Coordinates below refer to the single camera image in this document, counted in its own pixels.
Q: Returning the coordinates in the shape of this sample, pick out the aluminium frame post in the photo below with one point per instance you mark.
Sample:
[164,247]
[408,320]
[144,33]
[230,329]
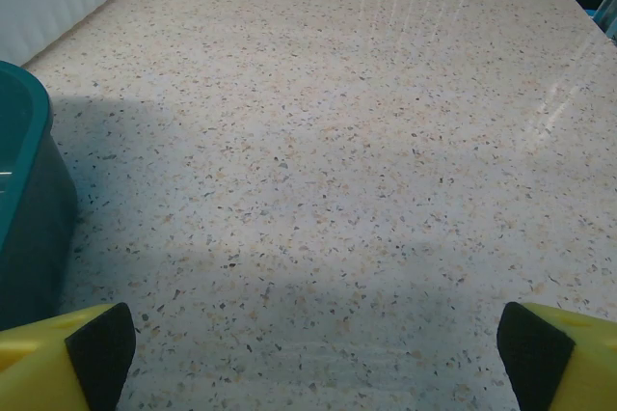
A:
[609,10]

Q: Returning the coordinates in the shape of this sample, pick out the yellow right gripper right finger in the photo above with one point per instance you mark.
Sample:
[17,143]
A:
[588,372]

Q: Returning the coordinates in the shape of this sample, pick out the dark teal plastic container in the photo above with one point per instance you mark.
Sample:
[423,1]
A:
[34,218]

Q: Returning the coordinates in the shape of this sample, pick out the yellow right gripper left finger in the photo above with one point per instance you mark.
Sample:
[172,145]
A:
[34,372]

